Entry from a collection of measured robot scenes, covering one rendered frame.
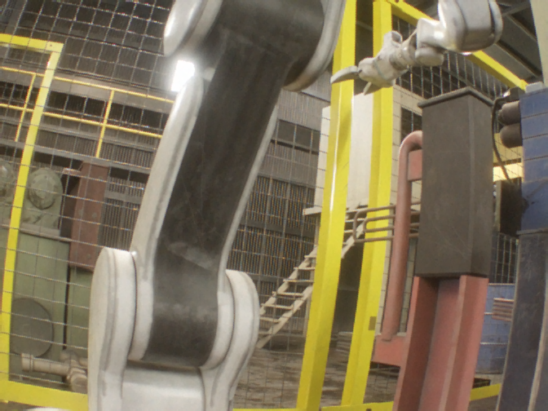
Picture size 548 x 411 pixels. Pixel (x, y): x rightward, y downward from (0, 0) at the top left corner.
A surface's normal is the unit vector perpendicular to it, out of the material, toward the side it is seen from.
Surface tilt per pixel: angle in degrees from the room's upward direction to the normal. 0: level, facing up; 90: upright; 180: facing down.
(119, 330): 110
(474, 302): 90
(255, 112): 120
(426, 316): 90
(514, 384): 90
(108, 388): 92
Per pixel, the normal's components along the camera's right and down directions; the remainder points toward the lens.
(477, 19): 0.00, 0.52
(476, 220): 0.49, -0.08
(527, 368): -0.87, -0.18
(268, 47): 0.37, 0.41
